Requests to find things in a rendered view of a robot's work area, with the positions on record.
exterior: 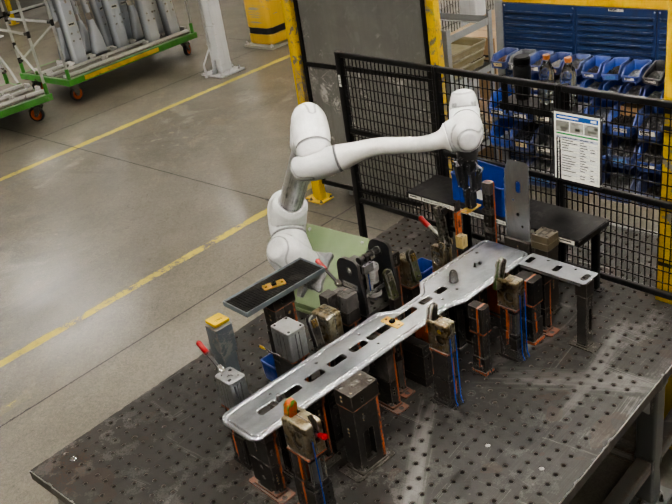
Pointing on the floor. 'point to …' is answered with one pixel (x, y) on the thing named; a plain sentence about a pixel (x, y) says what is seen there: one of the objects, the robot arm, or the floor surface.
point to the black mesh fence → (508, 151)
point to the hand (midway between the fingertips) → (470, 198)
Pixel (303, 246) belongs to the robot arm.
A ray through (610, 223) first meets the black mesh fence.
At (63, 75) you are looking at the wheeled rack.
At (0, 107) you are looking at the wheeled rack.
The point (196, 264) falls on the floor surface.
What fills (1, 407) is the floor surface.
